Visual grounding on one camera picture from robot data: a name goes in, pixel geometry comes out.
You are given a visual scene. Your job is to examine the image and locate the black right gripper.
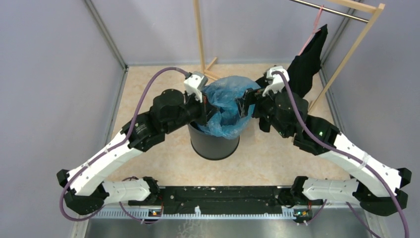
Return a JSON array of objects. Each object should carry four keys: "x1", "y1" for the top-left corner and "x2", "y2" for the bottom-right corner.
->
[{"x1": 234, "y1": 83, "x2": 290, "y2": 139}]

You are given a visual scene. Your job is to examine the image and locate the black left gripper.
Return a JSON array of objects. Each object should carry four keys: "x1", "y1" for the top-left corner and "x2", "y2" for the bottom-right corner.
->
[{"x1": 164, "y1": 88, "x2": 220, "y2": 134}]

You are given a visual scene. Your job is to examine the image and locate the blue plastic trash bag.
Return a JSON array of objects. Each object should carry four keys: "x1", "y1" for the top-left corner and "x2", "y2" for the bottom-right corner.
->
[{"x1": 197, "y1": 75, "x2": 260, "y2": 139}]

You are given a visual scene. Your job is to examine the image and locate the black trash bin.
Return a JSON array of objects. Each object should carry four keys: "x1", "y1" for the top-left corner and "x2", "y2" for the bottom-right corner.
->
[{"x1": 187, "y1": 123, "x2": 240, "y2": 161}]

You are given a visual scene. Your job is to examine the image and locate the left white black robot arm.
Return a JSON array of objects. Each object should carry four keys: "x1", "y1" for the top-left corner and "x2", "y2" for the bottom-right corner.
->
[{"x1": 56, "y1": 89, "x2": 218, "y2": 215}]

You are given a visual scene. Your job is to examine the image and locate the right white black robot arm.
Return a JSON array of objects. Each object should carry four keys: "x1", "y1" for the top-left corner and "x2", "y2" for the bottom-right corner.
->
[{"x1": 235, "y1": 89, "x2": 412, "y2": 216}]

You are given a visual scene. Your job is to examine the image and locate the black cloth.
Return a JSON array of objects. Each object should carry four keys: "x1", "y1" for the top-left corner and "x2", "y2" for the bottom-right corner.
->
[{"x1": 253, "y1": 24, "x2": 328, "y2": 138}]

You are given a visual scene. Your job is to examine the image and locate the pink hanger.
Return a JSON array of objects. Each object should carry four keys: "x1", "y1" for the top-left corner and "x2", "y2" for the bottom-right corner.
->
[{"x1": 298, "y1": 5, "x2": 324, "y2": 56}]

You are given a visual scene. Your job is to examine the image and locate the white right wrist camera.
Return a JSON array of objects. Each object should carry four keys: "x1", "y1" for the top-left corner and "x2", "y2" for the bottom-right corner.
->
[{"x1": 262, "y1": 65, "x2": 290, "y2": 97}]

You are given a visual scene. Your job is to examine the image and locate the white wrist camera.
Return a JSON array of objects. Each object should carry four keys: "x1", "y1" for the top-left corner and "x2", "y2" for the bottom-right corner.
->
[
  {"x1": 184, "y1": 71, "x2": 208, "y2": 103},
  {"x1": 262, "y1": 65, "x2": 290, "y2": 97}
]

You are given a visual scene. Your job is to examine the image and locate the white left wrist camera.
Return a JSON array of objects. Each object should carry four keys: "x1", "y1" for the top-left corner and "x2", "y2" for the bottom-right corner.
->
[{"x1": 184, "y1": 71, "x2": 208, "y2": 103}]

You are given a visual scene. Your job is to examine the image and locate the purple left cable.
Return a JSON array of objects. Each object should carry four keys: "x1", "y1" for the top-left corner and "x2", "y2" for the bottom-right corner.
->
[{"x1": 59, "y1": 67, "x2": 191, "y2": 225}]

